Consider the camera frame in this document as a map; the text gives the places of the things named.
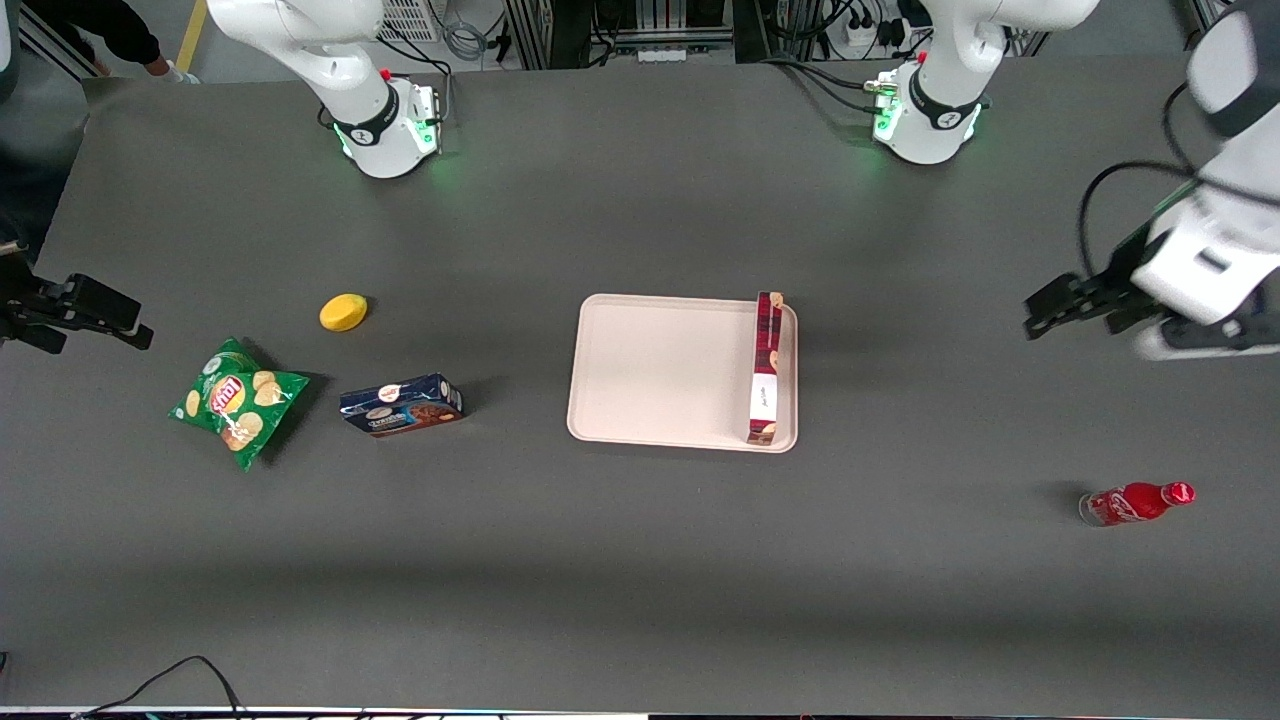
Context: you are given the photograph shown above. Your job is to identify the yellow floor tape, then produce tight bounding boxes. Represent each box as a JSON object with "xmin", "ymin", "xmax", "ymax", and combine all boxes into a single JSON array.
[{"xmin": 172, "ymin": 0, "xmax": 209, "ymax": 84}]

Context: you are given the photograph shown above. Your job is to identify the red soda bottle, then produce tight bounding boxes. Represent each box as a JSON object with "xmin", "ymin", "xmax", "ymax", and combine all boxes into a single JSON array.
[{"xmin": 1078, "ymin": 481, "xmax": 1197, "ymax": 528}]

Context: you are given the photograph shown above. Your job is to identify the beige plastic tray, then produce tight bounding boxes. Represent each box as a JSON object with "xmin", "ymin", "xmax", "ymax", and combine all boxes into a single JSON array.
[{"xmin": 567, "ymin": 293, "xmax": 800, "ymax": 454}]

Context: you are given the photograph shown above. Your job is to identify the left wrist camera housing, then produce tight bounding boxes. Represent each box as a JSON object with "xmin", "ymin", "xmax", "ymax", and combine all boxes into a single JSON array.
[{"xmin": 1133, "ymin": 315, "xmax": 1280, "ymax": 362}]

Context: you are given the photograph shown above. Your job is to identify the grey coiled cable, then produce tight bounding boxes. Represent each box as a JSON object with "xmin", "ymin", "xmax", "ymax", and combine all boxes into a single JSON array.
[{"xmin": 443, "ymin": 5, "xmax": 493, "ymax": 63}]

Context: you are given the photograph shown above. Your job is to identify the red cookie box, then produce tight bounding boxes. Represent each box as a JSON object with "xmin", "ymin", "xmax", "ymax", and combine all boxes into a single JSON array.
[{"xmin": 746, "ymin": 291, "xmax": 786, "ymax": 445}]

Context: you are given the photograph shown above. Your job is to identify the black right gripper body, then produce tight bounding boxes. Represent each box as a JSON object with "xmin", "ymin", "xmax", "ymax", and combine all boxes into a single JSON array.
[{"xmin": 0, "ymin": 270, "xmax": 65, "ymax": 323}]

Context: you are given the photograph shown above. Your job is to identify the black trouser leg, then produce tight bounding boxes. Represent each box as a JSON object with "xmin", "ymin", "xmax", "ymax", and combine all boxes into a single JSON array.
[{"xmin": 20, "ymin": 0, "xmax": 164, "ymax": 69}]

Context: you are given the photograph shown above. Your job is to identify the aluminium frame post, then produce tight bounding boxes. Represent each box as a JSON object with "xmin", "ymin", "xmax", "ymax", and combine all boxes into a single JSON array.
[{"xmin": 505, "ymin": 0, "xmax": 553, "ymax": 71}]

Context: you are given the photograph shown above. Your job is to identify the black cable at table edge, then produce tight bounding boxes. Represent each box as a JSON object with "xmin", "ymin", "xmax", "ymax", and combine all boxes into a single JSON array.
[{"xmin": 75, "ymin": 655, "xmax": 247, "ymax": 720}]

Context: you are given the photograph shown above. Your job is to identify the green chips bag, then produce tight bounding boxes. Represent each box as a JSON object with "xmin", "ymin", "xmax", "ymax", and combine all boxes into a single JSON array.
[{"xmin": 168, "ymin": 337, "xmax": 311, "ymax": 472}]

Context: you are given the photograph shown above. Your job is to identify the dark blue cookie box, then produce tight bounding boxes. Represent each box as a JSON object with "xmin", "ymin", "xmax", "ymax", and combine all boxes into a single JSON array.
[{"xmin": 339, "ymin": 373, "xmax": 466, "ymax": 439}]

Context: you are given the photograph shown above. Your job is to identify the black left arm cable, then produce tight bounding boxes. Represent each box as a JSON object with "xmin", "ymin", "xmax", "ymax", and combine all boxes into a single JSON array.
[{"xmin": 1077, "ymin": 85, "xmax": 1202, "ymax": 282}]

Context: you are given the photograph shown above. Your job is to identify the white mesh basket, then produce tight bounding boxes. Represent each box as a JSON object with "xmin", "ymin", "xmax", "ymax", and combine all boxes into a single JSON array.
[{"xmin": 378, "ymin": 0, "xmax": 442, "ymax": 44}]

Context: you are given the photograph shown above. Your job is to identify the yellow lemon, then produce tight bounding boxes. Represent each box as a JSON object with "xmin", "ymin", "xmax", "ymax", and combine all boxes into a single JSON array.
[{"xmin": 319, "ymin": 293, "xmax": 369, "ymax": 332}]

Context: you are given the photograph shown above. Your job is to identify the black right arm base cable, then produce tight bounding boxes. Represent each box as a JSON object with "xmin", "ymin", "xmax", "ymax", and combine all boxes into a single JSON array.
[{"xmin": 378, "ymin": 28, "xmax": 453, "ymax": 101}]

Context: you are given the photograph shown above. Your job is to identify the black left arm base cables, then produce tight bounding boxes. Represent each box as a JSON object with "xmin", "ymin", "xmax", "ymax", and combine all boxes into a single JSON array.
[{"xmin": 760, "ymin": 55, "xmax": 901, "ymax": 114}]

